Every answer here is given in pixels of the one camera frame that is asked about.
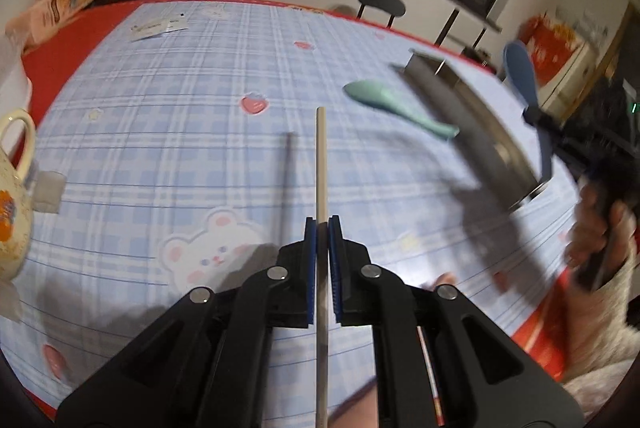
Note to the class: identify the person's right hand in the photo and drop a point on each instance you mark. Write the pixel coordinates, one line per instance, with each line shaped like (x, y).
(585, 228)

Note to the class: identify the cream cartoon print mug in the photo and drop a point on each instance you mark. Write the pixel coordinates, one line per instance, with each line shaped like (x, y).
(12, 218)

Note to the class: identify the clear plastic bags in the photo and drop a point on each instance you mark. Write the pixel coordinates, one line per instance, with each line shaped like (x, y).
(585, 26)

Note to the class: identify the person's left hand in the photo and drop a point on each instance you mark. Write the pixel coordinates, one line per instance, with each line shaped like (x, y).
(362, 410)

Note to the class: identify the brown door frame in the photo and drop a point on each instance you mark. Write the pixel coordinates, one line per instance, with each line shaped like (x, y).
(612, 46)

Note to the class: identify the clear plastic wrapper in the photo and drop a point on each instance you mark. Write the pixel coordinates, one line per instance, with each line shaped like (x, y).
(49, 190)

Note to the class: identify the black chair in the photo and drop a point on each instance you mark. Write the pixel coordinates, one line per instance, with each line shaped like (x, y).
(381, 1)

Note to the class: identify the metal utensil tray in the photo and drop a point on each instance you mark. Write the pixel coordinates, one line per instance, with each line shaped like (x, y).
(470, 123)

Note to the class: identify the person's right forearm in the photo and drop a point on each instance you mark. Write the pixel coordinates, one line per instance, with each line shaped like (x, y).
(600, 333)

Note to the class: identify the white paper tags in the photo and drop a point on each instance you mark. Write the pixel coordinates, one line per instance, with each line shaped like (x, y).
(160, 28)

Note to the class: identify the beige chopstick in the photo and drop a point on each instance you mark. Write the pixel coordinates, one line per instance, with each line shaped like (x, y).
(320, 158)

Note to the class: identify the blue plaid table mat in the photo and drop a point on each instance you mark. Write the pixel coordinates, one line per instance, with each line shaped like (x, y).
(175, 108)

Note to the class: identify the green spoon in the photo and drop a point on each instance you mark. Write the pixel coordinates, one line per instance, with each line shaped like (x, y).
(380, 96)

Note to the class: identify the cream fridge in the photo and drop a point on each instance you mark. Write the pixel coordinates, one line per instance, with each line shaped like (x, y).
(575, 73)

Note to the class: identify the blue spoon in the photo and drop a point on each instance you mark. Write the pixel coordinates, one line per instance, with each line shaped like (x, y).
(517, 63)

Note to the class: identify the red printed cloth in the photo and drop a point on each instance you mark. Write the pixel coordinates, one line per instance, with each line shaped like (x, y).
(547, 48)

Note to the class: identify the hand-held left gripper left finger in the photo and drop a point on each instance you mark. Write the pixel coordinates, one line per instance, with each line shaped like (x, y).
(311, 268)

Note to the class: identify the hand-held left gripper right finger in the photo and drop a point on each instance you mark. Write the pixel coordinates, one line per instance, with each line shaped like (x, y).
(334, 268)

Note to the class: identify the black metal rack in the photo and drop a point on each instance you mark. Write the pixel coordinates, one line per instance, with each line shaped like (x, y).
(446, 27)

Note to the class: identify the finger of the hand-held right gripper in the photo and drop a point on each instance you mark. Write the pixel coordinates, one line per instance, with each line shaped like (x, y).
(555, 131)
(572, 158)

